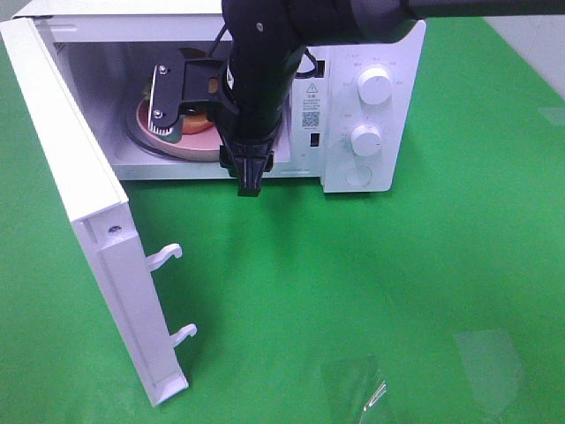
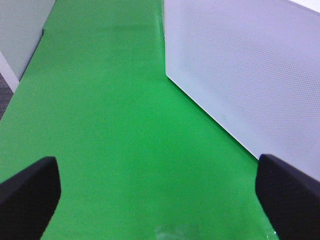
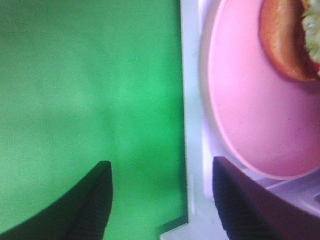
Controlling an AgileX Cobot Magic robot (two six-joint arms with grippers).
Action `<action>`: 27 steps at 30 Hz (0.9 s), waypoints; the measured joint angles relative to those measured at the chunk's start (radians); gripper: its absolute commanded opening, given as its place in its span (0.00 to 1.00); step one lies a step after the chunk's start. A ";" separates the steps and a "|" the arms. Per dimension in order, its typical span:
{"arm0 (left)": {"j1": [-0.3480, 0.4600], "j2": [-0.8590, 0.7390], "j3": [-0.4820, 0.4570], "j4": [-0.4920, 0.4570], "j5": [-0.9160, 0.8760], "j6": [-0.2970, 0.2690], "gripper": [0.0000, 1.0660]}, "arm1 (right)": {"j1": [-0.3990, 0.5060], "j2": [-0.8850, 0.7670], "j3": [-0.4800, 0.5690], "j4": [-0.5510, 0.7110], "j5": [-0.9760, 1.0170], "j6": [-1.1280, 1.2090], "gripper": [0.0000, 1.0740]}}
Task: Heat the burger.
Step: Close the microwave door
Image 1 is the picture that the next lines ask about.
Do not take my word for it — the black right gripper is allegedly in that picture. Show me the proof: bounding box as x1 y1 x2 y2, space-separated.
179 57 275 197

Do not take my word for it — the pink round plate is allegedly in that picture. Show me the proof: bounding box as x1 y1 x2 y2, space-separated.
155 126 222 163

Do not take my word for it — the burger with lettuce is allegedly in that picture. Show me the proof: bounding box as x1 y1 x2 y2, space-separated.
140 86 215 136

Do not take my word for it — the round white door button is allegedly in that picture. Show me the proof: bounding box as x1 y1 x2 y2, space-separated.
345 165 373 187

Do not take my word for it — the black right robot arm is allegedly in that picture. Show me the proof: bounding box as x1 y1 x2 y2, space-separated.
178 1 564 196

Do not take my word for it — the glass microwave turntable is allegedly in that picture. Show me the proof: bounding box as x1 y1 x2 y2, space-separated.
124 100 175 160

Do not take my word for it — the white microwave oven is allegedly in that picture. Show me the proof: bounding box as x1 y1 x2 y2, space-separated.
12 1 426 193

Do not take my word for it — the lower white microwave knob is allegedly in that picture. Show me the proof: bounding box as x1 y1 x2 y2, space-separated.
350 125 382 157

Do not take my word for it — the white microwave knob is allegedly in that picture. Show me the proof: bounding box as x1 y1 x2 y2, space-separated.
357 65 392 105
350 125 382 157

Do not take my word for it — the upper white microwave knob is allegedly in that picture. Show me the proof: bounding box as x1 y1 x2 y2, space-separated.
357 65 392 105

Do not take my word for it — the clear tape patch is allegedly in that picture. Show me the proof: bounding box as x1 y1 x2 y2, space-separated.
318 355 389 419

